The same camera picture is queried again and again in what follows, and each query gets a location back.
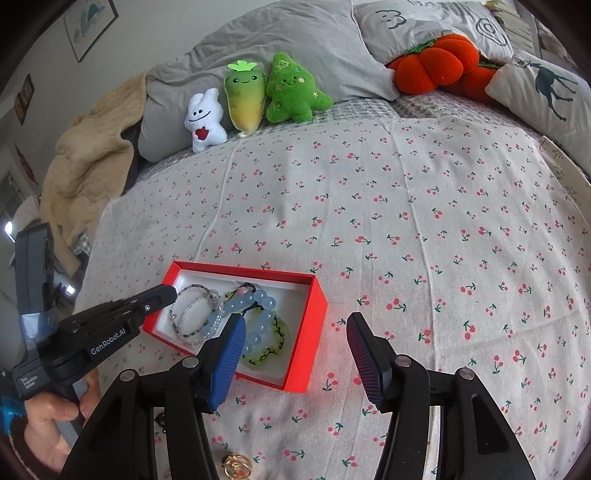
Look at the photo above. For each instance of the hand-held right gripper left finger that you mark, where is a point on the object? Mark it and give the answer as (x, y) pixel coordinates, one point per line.
(227, 364)

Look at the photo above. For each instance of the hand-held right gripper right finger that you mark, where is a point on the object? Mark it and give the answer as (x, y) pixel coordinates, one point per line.
(365, 364)

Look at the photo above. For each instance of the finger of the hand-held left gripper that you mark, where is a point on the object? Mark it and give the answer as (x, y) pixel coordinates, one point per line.
(152, 301)

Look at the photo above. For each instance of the red jewelry box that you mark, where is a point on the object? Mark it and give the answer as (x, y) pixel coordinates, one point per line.
(302, 332)

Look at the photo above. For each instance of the small black jewelry piece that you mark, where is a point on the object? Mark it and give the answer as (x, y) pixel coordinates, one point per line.
(161, 419)

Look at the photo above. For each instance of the person's left hand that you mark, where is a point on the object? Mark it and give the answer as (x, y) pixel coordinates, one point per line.
(55, 415)

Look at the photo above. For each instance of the beige quilted blanket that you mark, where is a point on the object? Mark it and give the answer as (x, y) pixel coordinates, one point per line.
(87, 157)

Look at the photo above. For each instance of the cherry print bed sheet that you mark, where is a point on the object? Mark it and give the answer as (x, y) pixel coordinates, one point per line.
(415, 221)

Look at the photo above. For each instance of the white rabbit plush toy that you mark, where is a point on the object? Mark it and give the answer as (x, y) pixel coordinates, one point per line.
(203, 121)

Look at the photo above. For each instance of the yellow green carrot plush toy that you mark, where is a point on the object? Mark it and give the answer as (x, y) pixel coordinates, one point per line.
(244, 99)

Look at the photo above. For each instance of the green tree plush toy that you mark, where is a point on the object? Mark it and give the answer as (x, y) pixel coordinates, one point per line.
(291, 90)

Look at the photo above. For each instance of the plain grey pillow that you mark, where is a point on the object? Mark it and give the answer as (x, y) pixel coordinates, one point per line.
(286, 32)

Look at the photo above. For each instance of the orange persimmon plush cushion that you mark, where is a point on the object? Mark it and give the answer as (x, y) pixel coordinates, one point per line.
(434, 64)

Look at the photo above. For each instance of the white deer print pillow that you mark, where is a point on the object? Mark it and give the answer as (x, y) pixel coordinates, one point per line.
(545, 92)

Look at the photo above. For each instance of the grey cloud print pillow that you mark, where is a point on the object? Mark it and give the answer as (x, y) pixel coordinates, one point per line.
(434, 18)

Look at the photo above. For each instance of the small wall poster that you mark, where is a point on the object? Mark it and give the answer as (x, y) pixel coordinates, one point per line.
(25, 98)

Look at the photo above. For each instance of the framed wall picture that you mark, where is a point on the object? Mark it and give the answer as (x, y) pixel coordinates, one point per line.
(90, 27)

